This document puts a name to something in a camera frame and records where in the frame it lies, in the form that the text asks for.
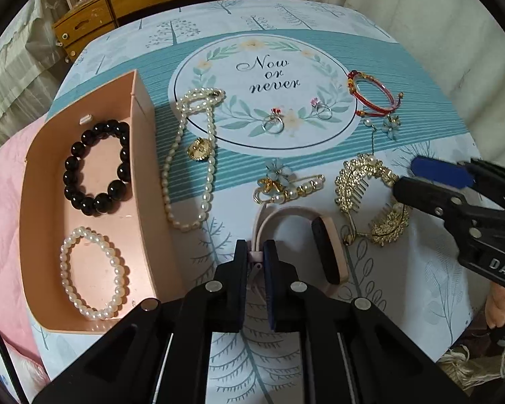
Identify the lace-covered piano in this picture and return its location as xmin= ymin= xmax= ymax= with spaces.
xmin=0 ymin=0 xmax=70 ymax=148

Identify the black bead bracelet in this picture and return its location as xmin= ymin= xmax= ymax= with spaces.
xmin=62 ymin=119 xmax=132 ymax=216

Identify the silver ring red stone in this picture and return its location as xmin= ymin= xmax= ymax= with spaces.
xmin=263 ymin=108 xmax=284 ymax=134

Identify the red string bracelet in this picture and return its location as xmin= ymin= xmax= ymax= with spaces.
xmin=346 ymin=69 xmax=405 ymax=119

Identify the white floral curtain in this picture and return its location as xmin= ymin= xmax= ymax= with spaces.
xmin=312 ymin=0 xmax=505 ymax=145

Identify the white pearl bracelet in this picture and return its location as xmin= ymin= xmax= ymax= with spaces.
xmin=59 ymin=225 xmax=131 ymax=320

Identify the pink plastic tray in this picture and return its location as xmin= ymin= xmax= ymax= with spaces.
xmin=19 ymin=71 xmax=186 ymax=334

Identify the long pearl necklace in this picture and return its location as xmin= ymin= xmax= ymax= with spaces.
xmin=161 ymin=87 xmax=227 ymax=233

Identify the gold round pendant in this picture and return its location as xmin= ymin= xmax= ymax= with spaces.
xmin=187 ymin=138 xmax=212 ymax=162

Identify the person's right hand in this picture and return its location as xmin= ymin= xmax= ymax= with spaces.
xmin=484 ymin=282 xmax=505 ymax=329

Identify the tree-print tablecloth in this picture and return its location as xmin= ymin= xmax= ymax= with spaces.
xmin=47 ymin=0 xmax=487 ymax=403

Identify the blue flower drop earring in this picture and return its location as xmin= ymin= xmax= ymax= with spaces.
xmin=361 ymin=113 xmax=401 ymax=154

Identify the gold leaf hair comb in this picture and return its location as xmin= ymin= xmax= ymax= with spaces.
xmin=335 ymin=153 xmax=410 ymax=247

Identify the pink bed blanket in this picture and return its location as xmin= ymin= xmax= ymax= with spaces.
xmin=0 ymin=118 xmax=48 ymax=399

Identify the silver ring pink stone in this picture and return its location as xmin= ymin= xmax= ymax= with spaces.
xmin=311 ymin=98 xmax=333 ymax=121

